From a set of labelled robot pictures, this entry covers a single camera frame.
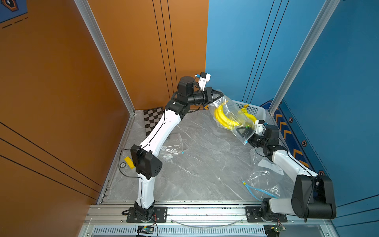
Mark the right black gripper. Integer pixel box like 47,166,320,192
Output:
236,127,268,149

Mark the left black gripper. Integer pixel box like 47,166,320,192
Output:
185,88,222,107

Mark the bagged banana bunch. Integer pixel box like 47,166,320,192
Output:
207,96,255,145
240,104,257,123

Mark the clear zip-top bag blue seal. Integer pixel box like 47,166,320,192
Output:
242,148,294,200

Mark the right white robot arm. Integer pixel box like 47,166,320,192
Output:
246,122,337,221

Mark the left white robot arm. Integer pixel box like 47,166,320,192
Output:
130,72,224,221

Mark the white plastic basket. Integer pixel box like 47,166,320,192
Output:
234,100,267,121

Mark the brown checkered chessboard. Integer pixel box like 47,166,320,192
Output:
143,107,163,136

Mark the right green circuit board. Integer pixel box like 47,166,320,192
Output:
264,225,286,237

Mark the green circuit board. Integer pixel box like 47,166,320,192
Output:
137,225,155,236
264,225,286,237

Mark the small yellow block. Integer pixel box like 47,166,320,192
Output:
124,157,135,169

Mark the left green circuit board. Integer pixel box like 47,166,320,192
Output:
137,225,155,236

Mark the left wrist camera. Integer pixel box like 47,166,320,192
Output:
195,72,211,91

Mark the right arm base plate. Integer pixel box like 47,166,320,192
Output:
245,206,288,223

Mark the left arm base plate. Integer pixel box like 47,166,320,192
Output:
126,206,168,223

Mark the aluminium front rail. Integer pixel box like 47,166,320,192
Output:
82,201,329,227

